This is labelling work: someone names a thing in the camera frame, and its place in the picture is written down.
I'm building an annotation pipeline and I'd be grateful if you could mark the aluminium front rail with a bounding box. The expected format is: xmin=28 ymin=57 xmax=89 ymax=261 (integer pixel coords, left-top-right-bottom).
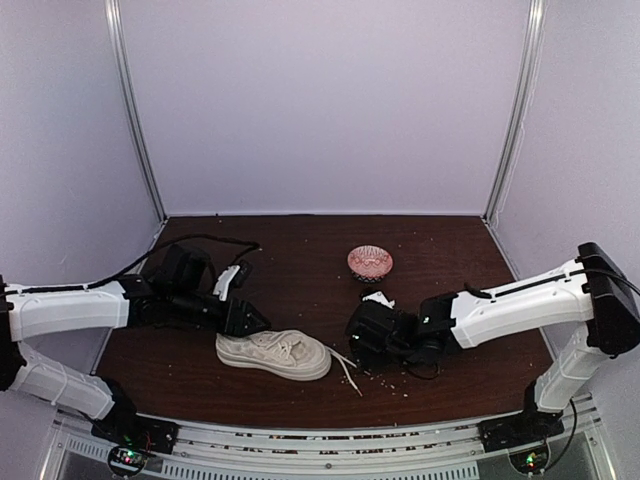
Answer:
xmin=49 ymin=394 xmax=601 ymax=480

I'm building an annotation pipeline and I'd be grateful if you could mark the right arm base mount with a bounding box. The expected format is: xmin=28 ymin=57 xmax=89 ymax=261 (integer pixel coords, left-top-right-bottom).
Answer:
xmin=478 ymin=403 xmax=565 ymax=477

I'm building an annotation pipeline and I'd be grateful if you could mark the aluminium frame rail left side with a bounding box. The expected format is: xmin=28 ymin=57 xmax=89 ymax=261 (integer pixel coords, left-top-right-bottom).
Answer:
xmin=136 ymin=218 xmax=169 ymax=272

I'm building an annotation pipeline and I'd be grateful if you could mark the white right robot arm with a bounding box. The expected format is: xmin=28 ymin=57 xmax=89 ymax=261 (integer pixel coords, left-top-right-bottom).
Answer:
xmin=345 ymin=242 xmax=639 ymax=442

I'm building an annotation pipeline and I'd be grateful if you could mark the aluminium frame post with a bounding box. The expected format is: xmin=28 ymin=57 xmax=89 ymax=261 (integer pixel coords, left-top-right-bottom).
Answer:
xmin=484 ymin=0 xmax=547 ymax=227
xmin=104 ymin=0 xmax=167 ymax=222

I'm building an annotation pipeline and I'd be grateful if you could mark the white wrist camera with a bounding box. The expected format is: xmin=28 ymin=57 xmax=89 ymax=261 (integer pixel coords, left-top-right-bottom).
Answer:
xmin=212 ymin=265 xmax=241 ymax=302
xmin=361 ymin=290 xmax=395 ymax=309

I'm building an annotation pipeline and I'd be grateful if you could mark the aluminium frame post back right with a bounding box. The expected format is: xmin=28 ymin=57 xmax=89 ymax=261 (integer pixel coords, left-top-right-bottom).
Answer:
xmin=484 ymin=0 xmax=547 ymax=227

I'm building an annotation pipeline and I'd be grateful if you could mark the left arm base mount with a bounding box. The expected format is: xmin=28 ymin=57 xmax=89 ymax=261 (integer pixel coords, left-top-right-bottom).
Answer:
xmin=88 ymin=379 xmax=179 ymax=479

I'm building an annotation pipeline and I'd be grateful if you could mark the red patterned bowl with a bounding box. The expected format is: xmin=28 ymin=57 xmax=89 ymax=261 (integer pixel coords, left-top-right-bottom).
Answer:
xmin=347 ymin=245 xmax=394 ymax=283

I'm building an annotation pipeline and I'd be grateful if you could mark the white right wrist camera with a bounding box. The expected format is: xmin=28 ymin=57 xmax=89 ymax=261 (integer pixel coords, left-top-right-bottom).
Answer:
xmin=361 ymin=290 xmax=395 ymax=309

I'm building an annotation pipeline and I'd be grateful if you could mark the white canvas sneaker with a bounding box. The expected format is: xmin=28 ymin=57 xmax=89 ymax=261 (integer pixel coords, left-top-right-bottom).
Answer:
xmin=215 ymin=330 xmax=332 ymax=382

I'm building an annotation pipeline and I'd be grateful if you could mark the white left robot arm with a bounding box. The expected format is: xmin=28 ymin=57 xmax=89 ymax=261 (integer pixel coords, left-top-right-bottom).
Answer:
xmin=1 ymin=243 xmax=271 ymax=444

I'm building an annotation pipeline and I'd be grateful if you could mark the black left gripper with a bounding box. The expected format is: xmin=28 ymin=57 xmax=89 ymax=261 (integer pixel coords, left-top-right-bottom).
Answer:
xmin=171 ymin=287 xmax=271 ymax=338

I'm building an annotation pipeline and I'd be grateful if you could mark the aluminium frame post back left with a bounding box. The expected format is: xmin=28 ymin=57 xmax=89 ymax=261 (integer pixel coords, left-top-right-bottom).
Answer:
xmin=104 ymin=0 xmax=167 ymax=222

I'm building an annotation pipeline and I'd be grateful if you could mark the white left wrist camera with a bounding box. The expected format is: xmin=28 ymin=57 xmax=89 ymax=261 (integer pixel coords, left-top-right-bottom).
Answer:
xmin=212 ymin=265 xmax=241 ymax=302

